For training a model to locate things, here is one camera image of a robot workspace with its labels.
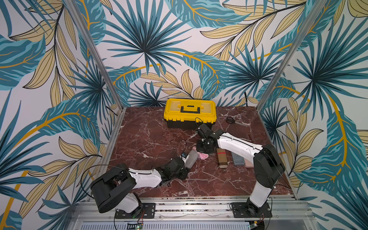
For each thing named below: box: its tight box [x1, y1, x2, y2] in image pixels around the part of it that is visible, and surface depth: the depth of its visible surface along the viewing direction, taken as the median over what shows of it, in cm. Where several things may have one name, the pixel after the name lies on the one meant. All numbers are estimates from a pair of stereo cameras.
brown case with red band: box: [216, 147, 229, 169], surface depth 90 cm
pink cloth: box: [192, 145, 209, 161], surface depth 88 cm
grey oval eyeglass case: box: [184, 149, 199, 170], surface depth 88 cm
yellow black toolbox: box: [163, 98, 217, 130], surface depth 97 cm
